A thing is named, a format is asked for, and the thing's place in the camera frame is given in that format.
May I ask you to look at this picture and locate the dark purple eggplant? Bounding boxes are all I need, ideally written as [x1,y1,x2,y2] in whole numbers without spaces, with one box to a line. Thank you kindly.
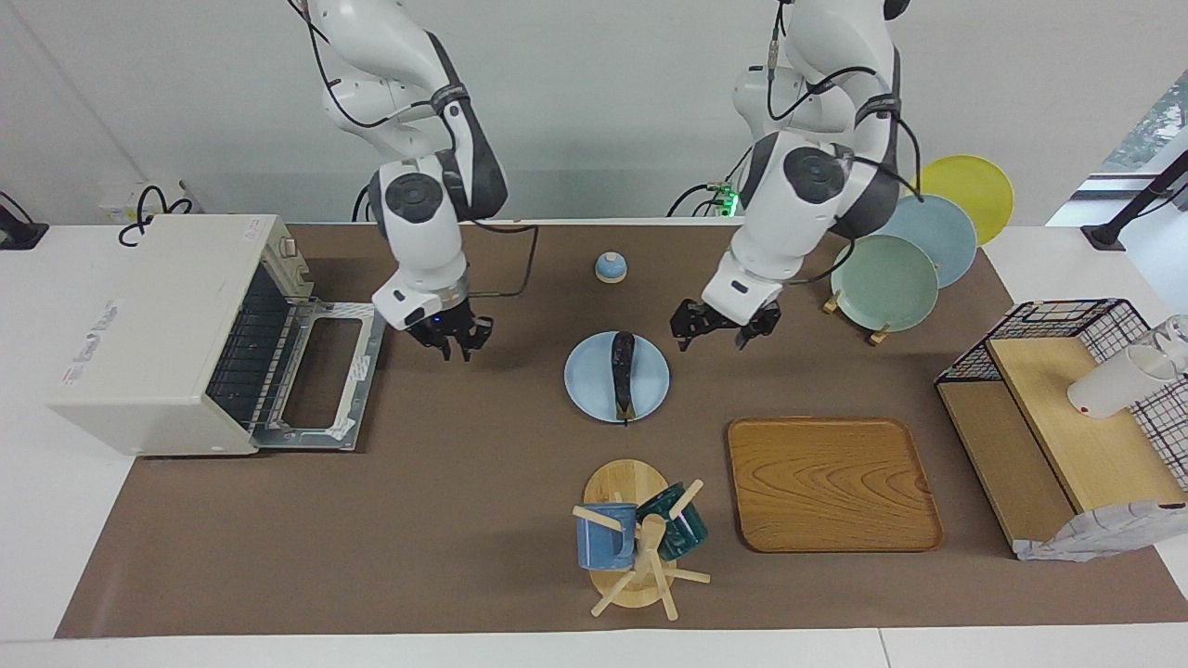
[610,331,639,426]

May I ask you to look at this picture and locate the light blue plate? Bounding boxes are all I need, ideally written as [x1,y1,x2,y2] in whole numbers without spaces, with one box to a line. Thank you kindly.
[563,331,671,424]

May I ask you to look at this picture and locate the white toaster oven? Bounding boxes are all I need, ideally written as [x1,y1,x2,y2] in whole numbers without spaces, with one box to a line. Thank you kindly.
[46,213,388,457]

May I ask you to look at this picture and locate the wooden plate rack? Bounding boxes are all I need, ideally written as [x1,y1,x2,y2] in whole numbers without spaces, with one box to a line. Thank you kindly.
[822,289,892,346]

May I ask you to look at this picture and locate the pale green plate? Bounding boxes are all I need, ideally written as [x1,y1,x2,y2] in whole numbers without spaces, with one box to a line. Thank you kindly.
[830,235,940,333]

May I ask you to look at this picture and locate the wooden mug tree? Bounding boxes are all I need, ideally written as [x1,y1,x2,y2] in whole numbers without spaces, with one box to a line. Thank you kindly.
[572,458,712,622]

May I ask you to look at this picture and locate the brown table mat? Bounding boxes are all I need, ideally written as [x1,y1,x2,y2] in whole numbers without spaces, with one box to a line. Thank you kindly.
[54,223,1188,639]

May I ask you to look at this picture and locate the wooden serving tray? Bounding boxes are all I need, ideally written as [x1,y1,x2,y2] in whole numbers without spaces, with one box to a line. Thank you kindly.
[726,417,945,554]

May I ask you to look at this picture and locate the dark green ceramic mug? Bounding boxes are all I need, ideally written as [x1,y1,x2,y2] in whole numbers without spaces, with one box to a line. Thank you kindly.
[636,483,709,561]

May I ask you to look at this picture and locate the blue ceramic mug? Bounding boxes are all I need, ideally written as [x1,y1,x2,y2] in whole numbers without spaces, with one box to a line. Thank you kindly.
[575,502,639,571]

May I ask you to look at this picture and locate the pale blue racked plate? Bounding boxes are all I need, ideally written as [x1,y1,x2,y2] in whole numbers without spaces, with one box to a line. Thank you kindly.
[872,193,978,290]

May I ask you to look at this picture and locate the yellow plate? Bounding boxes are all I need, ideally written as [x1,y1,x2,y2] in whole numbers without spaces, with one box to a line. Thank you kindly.
[914,154,1015,247]

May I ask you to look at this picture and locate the white power strip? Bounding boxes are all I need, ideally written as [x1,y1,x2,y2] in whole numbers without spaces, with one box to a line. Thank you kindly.
[100,181,191,224]

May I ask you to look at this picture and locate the white cup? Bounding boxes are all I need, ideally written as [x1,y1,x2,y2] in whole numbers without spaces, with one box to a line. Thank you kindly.
[1066,343,1178,419]

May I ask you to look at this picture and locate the black angled stand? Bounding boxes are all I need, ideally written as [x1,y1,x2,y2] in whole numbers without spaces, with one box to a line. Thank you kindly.
[1081,148,1188,251]

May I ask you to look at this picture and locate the grey patterned cloth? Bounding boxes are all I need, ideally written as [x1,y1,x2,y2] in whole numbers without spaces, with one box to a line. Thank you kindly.
[1014,499,1188,563]

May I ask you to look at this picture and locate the clear glass cup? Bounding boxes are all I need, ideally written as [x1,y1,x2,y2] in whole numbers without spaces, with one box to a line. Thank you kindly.
[1151,314,1188,372]

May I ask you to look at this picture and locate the black table clamp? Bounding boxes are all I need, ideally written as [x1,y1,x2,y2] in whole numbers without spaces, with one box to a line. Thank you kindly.
[0,190,49,251]

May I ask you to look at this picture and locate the window with greenery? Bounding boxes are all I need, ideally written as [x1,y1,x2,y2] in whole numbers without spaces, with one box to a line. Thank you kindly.
[1100,74,1188,177]

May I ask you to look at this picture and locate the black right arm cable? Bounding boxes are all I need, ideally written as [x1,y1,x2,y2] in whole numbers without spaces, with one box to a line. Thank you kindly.
[288,0,539,300]

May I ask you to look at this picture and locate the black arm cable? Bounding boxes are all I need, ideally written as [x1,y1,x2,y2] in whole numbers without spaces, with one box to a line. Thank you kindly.
[767,0,924,284]
[288,0,539,300]

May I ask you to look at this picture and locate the black left base cable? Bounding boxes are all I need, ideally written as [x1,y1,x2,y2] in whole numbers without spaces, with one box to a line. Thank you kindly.
[666,144,753,219]

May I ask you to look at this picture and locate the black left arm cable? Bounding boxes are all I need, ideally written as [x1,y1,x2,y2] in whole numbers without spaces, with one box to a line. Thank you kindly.
[767,0,924,284]

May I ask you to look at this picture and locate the wooden shelf with wire frame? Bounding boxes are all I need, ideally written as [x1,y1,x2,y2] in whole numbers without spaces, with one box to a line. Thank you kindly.
[935,298,1188,558]

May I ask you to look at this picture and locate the black oven power cable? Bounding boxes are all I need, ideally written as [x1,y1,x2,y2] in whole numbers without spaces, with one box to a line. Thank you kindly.
[118,186,196,248]

